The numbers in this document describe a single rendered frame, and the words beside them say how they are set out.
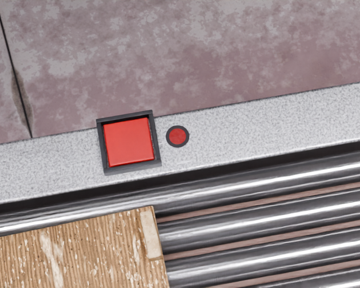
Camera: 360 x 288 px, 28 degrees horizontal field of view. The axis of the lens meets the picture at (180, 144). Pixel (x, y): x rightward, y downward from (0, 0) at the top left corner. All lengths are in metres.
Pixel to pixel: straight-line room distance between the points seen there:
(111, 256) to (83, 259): 0.03
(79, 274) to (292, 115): 0.35
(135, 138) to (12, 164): 0.17
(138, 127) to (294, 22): 1.20
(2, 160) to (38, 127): 1.01
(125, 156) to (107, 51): 1.13
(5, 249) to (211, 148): 0.29
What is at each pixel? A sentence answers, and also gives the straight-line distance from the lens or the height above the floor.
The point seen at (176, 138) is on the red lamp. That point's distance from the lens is 0.95.
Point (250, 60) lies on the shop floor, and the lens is 2.02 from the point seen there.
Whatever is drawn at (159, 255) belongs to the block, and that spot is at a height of 0.96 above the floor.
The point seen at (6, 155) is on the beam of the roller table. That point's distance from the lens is 0.98.
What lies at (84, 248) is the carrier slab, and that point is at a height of 0.94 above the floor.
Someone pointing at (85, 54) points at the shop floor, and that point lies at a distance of 2.05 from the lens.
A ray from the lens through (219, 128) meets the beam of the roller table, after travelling 0.96.
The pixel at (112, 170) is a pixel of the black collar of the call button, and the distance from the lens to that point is 0.93.
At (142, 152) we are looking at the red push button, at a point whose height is 0.93.
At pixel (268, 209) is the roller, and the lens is 0.93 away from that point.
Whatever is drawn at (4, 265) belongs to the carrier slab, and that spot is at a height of 0.94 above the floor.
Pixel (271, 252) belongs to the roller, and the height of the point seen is 0.92.
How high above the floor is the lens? 1.81
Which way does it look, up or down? 71 degrees down
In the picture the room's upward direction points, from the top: 3 degrees counter-clockwise
